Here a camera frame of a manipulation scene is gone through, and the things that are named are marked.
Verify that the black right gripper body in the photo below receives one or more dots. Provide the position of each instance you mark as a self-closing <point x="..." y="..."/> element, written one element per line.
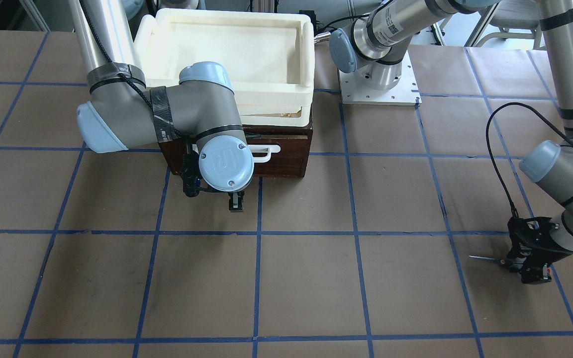
<point x="235" y="201"/>

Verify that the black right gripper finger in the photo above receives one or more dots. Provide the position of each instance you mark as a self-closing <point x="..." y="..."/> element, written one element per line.
<point x="236" y="202"/>

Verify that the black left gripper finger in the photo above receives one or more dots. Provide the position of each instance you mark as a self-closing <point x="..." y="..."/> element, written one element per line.
<point x="535" y="275"/>

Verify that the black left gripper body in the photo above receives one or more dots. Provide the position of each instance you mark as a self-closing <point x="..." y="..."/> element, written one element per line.
<point x="533" y="271"/>

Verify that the orange grey handled scissors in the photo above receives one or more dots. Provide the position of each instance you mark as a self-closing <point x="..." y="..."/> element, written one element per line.
<point x="488" y="259"/>

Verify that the wooden drawer with white handle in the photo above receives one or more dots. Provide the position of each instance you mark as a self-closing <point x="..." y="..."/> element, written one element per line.
<point x="279" y="156"/>

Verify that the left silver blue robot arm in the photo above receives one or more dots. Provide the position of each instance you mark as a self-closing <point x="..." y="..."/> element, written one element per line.
<point x="375" y="43"/>

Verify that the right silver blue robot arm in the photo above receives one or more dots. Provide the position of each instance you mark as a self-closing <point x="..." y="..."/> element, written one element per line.
<point x="122" y="113"/>

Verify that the white foam tray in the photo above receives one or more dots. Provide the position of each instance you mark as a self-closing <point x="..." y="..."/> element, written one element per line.
<point x="269" y="57"/>

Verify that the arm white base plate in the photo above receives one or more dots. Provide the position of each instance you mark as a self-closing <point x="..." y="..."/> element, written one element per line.
<point x="379" y="84"/>

